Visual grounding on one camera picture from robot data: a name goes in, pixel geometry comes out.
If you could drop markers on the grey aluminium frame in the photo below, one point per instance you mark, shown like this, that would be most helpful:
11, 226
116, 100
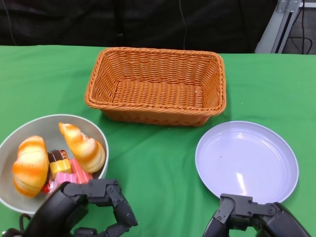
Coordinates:
271, 32

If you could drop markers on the salmon red cake slice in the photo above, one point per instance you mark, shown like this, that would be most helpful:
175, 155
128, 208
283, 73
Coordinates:
80, 171

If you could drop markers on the orange white striped bread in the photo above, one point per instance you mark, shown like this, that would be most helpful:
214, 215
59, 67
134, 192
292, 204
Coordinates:
29, 168

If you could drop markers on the pink cake slice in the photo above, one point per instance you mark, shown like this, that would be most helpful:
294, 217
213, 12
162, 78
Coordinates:
65, 177

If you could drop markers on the yellow cake slice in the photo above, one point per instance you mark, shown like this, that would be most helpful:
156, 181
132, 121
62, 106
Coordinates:
59, 166

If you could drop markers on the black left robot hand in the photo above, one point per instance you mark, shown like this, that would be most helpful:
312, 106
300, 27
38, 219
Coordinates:
59, 207

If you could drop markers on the black backdrop curtain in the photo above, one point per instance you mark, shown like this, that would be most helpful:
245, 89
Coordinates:
74, 22

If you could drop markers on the green tablecloth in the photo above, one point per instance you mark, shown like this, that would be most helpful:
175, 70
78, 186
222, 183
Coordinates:
160, 172

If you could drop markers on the lavender round plate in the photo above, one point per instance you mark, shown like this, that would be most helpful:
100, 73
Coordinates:
247, 160

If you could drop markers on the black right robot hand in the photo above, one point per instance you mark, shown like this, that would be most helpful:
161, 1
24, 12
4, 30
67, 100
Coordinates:
279, 222

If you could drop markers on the grey-green bowl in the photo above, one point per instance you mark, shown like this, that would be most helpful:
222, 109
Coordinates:
37, 126

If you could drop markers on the orange wicker basket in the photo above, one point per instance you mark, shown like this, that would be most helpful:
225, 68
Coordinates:
158, 93

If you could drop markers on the chocolate cake slice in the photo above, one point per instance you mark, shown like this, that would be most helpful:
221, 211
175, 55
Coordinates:
54, 155

